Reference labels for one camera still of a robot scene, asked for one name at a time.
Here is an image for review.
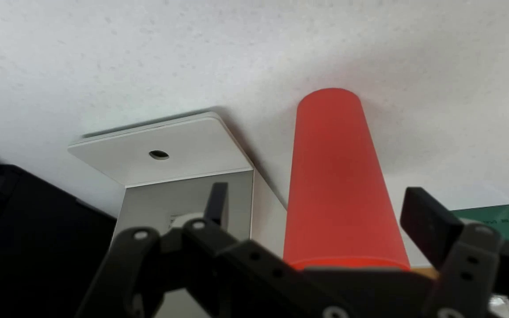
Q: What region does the green tissue box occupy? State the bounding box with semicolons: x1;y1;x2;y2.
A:
449;203;509;247

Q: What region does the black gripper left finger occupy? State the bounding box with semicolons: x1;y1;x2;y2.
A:
76;180;327;318

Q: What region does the orange plastic cup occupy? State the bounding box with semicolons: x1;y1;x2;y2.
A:
281;86;414;272

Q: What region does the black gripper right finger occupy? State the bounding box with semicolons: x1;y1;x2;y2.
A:
400;185;509;318

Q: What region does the black appliance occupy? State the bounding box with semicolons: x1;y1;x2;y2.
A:
0;146;119;318

